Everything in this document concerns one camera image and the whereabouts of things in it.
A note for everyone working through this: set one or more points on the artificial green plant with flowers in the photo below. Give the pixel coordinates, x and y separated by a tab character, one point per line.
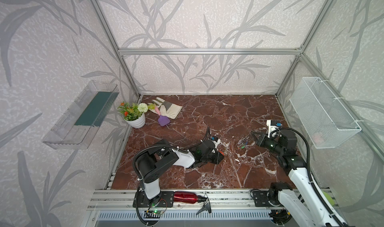
132	112

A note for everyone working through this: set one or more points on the clear plastic wall tray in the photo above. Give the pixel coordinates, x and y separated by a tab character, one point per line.
80	123

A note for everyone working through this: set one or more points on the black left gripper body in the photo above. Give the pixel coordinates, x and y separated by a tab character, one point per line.
211	150

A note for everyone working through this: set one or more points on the white ribbed plant pot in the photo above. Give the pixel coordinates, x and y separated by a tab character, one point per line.
138	123

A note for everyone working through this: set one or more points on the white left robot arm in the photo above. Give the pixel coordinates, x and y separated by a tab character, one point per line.
151	163

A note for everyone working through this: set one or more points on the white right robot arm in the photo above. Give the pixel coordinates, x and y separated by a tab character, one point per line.
293	154

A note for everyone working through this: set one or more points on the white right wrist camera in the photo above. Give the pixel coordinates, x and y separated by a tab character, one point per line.
273	128

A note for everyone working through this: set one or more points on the white wire mesh basket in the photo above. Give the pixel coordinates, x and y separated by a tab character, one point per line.
326	120

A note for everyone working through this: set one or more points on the bunch of coloured keys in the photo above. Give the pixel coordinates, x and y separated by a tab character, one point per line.
243	143

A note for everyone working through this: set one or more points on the beige and grey garden glove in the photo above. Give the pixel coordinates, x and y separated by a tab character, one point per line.
166	108

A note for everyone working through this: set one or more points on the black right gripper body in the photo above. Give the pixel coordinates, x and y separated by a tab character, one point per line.
262	140

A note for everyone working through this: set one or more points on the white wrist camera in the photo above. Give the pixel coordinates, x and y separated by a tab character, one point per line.
273	128
216	141

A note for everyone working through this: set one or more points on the purple trowel pink handle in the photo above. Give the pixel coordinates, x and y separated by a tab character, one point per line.
162	120

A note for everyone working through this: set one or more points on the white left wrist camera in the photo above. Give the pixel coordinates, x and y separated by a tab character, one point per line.
216	141

